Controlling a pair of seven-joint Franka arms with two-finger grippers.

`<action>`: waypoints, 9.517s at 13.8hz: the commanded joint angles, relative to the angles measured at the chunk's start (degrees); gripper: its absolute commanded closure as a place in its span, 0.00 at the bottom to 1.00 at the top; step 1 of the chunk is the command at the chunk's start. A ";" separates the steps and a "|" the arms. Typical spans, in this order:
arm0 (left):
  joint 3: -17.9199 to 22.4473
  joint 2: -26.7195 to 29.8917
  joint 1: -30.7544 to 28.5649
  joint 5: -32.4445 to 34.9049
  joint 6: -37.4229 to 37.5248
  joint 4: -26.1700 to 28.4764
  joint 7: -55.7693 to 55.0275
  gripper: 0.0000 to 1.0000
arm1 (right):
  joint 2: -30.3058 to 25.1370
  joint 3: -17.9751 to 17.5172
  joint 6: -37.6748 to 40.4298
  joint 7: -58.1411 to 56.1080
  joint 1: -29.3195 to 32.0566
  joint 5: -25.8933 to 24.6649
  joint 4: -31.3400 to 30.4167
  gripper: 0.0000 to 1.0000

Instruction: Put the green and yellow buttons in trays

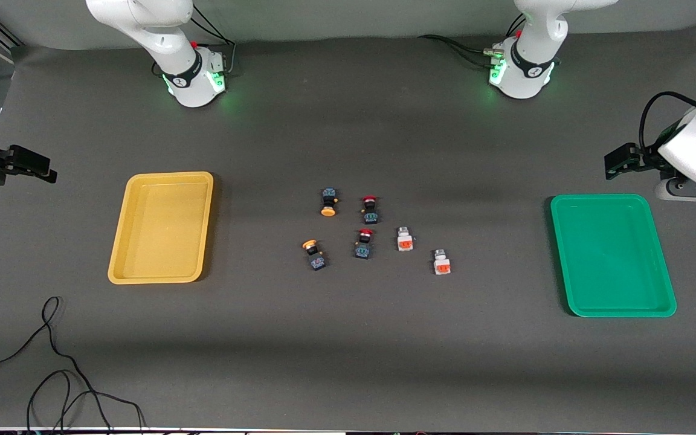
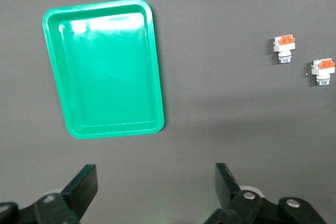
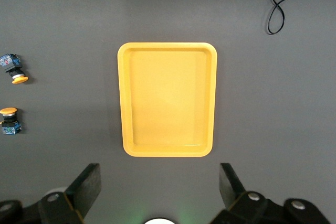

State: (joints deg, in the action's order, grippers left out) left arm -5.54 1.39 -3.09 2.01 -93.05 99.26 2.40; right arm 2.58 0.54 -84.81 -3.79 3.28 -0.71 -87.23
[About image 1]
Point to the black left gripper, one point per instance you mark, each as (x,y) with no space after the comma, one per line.
(645,158)

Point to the white button with orange clip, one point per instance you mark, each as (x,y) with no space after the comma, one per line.
(441,266)
(405,241)

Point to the yellow cap push button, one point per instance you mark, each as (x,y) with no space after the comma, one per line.
(328,199)
(316,258)

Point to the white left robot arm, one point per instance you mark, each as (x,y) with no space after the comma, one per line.
(529,54)

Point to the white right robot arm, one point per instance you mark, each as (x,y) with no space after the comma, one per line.
(173,54)

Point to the green plastic tray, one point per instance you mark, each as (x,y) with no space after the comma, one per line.
(614,290)

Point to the yellow plastic tray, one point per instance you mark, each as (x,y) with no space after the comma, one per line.
(173,199)

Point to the red cap push button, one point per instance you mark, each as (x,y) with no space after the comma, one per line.
(370,212)
(364,248)

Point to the dark grey table mat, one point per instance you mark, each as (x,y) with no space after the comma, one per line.
(348,362)

